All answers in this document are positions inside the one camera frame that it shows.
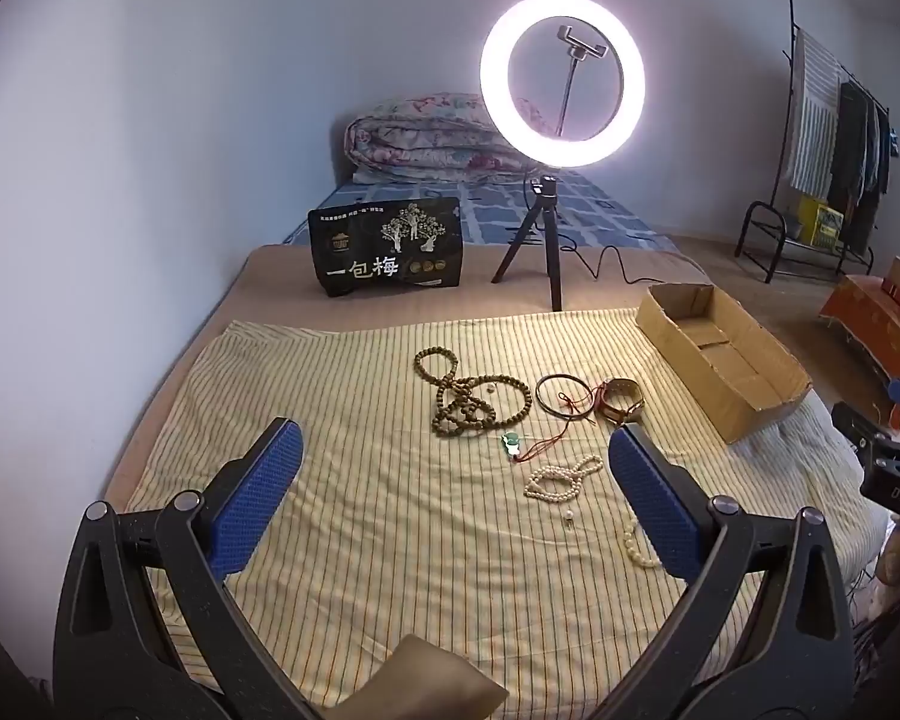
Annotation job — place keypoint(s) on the black printed snack bag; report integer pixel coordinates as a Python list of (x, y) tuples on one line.
[(386, 251)]

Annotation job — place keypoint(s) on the tan bed mattress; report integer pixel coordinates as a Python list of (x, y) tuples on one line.
[(285, 292)]

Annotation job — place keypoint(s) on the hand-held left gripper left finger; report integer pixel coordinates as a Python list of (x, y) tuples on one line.
[(262, 495)]

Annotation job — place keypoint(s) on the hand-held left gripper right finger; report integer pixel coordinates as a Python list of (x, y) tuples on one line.
[(660, 502)]

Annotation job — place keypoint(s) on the orange cabinet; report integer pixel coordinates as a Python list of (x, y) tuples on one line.
[(870, 322)]

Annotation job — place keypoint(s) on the yellow striped cloth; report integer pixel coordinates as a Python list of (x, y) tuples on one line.
[(390, 540)]

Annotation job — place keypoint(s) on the cardboard box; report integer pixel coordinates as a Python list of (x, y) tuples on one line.
[(742, 409)]

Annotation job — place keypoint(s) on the thin black bangle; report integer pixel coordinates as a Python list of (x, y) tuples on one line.
[(537, 396)]

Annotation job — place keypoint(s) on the striped hanging towel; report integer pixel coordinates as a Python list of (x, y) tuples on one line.
[(814, 112)]

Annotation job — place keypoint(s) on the dark hanging clothes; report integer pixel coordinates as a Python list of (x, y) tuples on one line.
[(859, 157)]

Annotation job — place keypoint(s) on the black clothes rack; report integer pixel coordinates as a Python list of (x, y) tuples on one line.
[(791, 15)]

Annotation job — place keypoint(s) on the black tripod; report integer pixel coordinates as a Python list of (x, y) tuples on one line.
[(549, 240)]

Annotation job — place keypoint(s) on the phone holder clamp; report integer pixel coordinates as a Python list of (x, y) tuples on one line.
[(581, 52)]

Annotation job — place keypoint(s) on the yellow box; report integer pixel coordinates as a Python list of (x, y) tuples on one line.
[(821, 221)]

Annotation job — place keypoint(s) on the folded floral quilt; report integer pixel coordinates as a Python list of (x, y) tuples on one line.
[(420, 142)]

